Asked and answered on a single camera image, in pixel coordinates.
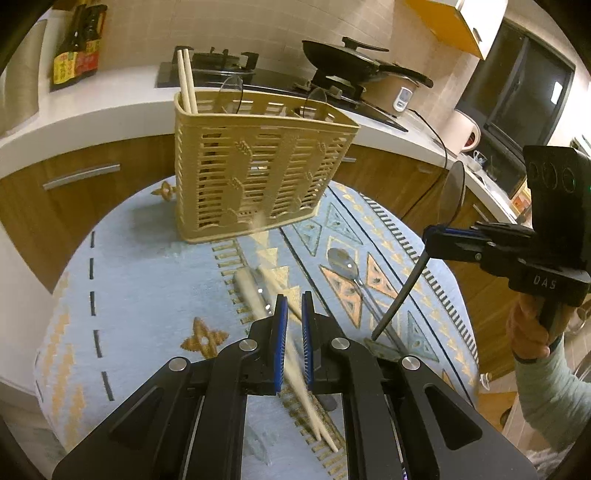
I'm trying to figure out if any wooden chopstick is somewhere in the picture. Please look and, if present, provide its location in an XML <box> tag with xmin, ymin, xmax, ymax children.
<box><xmin>254</xmin><ymin>265</ymin><xmax>341</xmax><ymax>453</ymax></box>
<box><xmin>183</xmin><ymin>47</ymin><xmax>201</xmax><ymax>114</ymax></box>
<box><xmin>233</xmin><ymin>269</ymin><xmax>325</xmax><ymax>442</ymax></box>
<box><xmin>177</xmin><ymin>50</ymin><xmax>195</xmax><ymax>114</ymax></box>

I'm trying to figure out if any beige rice cooker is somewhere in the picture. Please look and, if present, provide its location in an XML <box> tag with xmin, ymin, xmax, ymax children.
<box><xmin>368</xmin><ymin>69</ymin><xmax>419</xmax><ymax>117</ymax></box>

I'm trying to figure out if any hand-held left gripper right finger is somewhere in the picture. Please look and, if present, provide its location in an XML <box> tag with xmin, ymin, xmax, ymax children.
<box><xmin>300</xmin><ymin>291</ymin><xmax>539</xmax><ymax>480</ymax></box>

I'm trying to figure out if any dark window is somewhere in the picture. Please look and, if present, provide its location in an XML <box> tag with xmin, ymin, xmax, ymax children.
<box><xmin>455</xmin><ymin>19</ymin><xmax>579</xmax><ymax>149</ymax></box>

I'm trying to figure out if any dark slim sauce bottle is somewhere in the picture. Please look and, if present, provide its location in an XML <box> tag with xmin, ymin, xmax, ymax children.
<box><xmin>49</xmin><ymin>0</ymin><xmax>86</xmax><ymax>91</ymax></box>

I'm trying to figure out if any wide sauce bottle red label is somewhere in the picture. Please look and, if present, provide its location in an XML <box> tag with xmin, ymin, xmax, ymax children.
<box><xmin>74</xmin><ymin>0</ymin><xmax>108</xmax><ymax>77</ymax></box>

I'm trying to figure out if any white and yellow wall cabinet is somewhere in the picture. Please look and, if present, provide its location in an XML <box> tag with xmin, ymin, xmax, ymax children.
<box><xmin>405</xmin><ymin>0</ymin><xmax>509</xmax><ymax>61</ymax></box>

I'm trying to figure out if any person's right hand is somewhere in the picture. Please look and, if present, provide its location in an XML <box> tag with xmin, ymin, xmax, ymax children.
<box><xmin>505</xmin><ymin>294</ymin><xmax>566</xmax><ymax>364</ymax></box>

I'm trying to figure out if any black ladle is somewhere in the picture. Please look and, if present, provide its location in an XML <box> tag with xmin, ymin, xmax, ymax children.
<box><xmin>370</xmin><ymin>160</ymin><xmax>467</xmax><ymax>341</ymax></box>

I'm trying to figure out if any blue patterned tablecloth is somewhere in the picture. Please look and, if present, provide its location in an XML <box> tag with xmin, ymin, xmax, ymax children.
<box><xmin>34</xmin><ymin>178</ymin><xmax>482</xmax><ymax>480</ymax></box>

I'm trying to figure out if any black gas stove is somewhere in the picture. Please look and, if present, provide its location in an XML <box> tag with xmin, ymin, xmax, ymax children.
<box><xmin>156</xmin><ymin>45</ymin><xmax>410</xmax><ymax>133</ymax></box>

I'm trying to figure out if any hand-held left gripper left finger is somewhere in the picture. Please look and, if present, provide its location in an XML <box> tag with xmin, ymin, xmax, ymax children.
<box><xmin>52</xmin><ymin>295</ymin><xmax>290</xmax><ymax>480</ymax></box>

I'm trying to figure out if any clear plastic spoon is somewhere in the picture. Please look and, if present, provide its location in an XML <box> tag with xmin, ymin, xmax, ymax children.
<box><xmin>217</xmin><ymin>74</ymin><xmax>246</xmax><ymax>116</ymax></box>
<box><xmin>300</xmin><ymin>87</ymin><xmax>331</xmax><ymax>123</ymax></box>

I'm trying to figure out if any metal spoon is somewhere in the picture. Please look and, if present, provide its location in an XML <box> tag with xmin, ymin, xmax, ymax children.
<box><xmin>325</xmin><ymin>247</ymin><xmax>403</xmax><ymax>361</ymax></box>

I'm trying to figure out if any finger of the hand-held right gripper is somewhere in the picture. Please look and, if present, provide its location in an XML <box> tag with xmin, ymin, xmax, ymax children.
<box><xmin>422</xmin><ymin>226</ymin><xmax>491</xmax><ymax>264</ymax></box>
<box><xmin>433</xmin><ymin>223</ymin><xmax>533</xmax><ymax>234</ymax></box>

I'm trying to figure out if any person's right forearm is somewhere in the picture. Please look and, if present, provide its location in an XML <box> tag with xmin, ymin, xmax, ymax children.
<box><xmin>512</xmin><ymin>335</ymin><xmax>591</xmax><ymax>468</ymax></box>

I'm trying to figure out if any black power cable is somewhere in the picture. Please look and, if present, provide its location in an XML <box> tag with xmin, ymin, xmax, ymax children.
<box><xmin>408</xmin><ymin>110</ymin><xmax>452</xmax><ymax>219</ymax></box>

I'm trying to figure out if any black wok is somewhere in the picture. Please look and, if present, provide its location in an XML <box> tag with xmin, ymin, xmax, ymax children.
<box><xmin>302</xmin><ymin>40</ymin><xmax>435</xmax><ymax>89</ymax></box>

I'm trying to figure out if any yellow plastic utensil basket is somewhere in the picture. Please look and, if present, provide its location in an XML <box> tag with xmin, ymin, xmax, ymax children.
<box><xmin>173</xmin><ymin>89</ymin><xmax>361</xmax><ymax>243</ymax></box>

